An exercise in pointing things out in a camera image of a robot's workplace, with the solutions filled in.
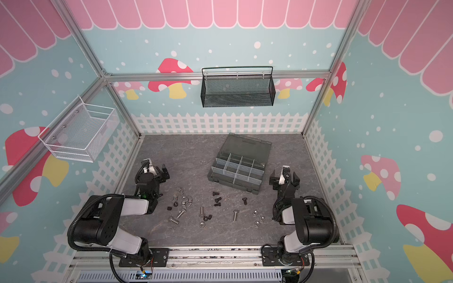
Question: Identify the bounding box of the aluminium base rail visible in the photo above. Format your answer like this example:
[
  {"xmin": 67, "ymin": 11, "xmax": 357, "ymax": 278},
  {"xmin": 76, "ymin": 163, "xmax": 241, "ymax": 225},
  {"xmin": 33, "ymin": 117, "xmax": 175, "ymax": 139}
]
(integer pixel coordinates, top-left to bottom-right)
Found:
[{"xmin": 69, "ymin": 245, "xmax": 361, "ymax": 271}]

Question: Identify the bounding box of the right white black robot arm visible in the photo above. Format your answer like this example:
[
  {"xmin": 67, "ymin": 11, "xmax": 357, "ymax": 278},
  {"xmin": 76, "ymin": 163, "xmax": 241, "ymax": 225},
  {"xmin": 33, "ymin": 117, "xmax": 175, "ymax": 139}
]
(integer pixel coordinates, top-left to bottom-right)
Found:
[{"xmin": 270, "ymin": 166, "xmax": 340, "ymax": 265}]

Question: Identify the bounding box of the white wire wall basket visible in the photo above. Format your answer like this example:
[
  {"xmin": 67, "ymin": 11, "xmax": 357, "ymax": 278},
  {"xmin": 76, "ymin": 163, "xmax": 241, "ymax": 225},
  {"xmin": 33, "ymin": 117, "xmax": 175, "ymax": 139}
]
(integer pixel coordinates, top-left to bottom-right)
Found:
[{"xmin": 38, "ymin": 97, "xmax": 120, "ymax": 163}]

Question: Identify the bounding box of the grey plastic organizer box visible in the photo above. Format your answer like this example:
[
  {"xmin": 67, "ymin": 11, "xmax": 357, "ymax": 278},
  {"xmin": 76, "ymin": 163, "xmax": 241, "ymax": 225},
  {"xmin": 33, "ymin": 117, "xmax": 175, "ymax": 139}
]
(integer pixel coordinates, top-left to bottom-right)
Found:
[{"xmin": 207, "ymin": 133, "xmax": 272, "ymax": 195}]

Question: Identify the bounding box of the black mesh wall basket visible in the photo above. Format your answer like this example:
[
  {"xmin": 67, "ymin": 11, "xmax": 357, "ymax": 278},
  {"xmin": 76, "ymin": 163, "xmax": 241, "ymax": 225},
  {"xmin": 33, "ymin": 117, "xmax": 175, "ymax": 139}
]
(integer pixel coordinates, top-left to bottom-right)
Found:
[{"xmin": 201, "ymin": 66, "xmax": 276, "ymax": 108}]

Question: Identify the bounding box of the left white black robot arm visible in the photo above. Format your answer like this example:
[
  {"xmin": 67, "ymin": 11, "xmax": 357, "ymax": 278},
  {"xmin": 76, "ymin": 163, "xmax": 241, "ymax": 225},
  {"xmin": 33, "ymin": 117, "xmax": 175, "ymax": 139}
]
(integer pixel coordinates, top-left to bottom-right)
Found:
[{"xmin": 67, "ymin": 159, "xmax": 170, "ymax": 265}]

